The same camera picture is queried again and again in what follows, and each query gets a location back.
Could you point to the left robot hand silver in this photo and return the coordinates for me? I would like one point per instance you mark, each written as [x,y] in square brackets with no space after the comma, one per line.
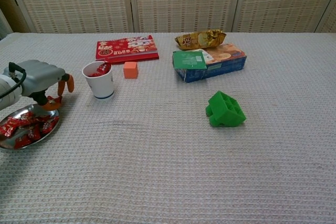
[39,77]

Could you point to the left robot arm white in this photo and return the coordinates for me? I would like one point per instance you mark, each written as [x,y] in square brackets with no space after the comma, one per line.
[8,90]

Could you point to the round metal plate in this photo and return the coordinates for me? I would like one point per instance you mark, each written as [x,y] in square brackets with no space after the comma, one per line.
[14,113]

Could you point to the white paper cup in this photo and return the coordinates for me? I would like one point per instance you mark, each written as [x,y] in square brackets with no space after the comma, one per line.
[102,87]

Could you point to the brown folding screen panel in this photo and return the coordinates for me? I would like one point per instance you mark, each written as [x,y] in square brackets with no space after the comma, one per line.
[10,11]

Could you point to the woven folding screen panel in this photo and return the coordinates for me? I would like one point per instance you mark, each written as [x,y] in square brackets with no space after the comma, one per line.
[73,1]
[283,1]
[331,22]
[183,1]

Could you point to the red desk calendar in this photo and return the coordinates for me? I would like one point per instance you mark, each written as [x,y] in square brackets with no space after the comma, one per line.
[123,48]

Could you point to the orange cube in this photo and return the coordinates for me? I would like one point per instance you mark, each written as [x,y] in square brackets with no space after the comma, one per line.
[130,70]

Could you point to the white woven tablecloth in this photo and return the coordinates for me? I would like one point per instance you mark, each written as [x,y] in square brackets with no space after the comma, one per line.
[168,169]

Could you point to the gold snack bag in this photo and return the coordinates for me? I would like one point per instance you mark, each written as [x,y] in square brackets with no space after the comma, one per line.
[199,40]

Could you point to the blue biscuit box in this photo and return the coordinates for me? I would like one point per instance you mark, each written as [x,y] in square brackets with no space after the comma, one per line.
[225,61]

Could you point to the green building block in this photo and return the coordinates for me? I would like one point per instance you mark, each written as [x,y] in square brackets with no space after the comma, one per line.
[225,111]

